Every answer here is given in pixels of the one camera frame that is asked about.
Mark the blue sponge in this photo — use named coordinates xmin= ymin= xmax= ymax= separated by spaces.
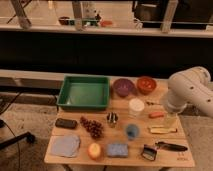
xmin=106 ymin=143 xmax=128 ymax=158

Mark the orange carrot toy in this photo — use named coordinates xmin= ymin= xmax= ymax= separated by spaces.
xmin=148 ymin=112 xmax=164 ymax=119

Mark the wooden table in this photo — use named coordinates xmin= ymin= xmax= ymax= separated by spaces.
xmin=44 ymin=80 xmax=195 ymax=168

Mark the bunch of red grapes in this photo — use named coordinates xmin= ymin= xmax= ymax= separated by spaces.
xmin=80 ymin=117 xmax=103 ymax=139

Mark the yellow banana toy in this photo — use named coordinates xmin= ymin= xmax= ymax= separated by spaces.
xmin=148 ymin=126 xmax=177 ymax=134

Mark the black chair base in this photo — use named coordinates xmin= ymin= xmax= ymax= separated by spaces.
xmin=0 ymin=119 xmax=36 ymax=150

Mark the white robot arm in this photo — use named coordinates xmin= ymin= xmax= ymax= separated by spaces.
xmin=161 ymin=66 xmax=213 ymax=118

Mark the black handled peeler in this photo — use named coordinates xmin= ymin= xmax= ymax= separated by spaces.
xmin=155 ymin=141 xmax=188 ymax=152

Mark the orange bowl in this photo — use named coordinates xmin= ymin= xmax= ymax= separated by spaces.
xmin=137 ymin=76 xmax=157 ymax=95

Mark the white plastic cup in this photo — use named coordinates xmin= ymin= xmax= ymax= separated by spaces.
xmin=129 ymin=98 xmax=145 ymax=117

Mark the green plastic tray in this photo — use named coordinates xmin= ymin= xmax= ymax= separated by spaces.
xmin=57 ymin=76 xmax=110 ymax=110

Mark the grey blue cloth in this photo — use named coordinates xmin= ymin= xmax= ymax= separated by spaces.
xmin=50 ymin=135 xmax=80 ymax=158

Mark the blue plastic cup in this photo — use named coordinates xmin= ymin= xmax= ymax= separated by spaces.
xmin=125 ymin=124 xmax=139 ymax=140

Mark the purple bowl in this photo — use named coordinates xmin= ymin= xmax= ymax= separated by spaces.
xmin=113 ymin=78 xmax=135 ymax=97

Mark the yellow red apple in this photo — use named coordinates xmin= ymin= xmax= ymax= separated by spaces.
xmin=88 ymin=143 xmax=102 ymax=159

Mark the small metal cup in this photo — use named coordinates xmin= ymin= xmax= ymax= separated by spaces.
xmin=107 ymin=112 xmax=118 ymax=127

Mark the small metal fork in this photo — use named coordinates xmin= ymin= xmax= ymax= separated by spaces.
xmin=146 ymin=101 xmax=161 ymax=106

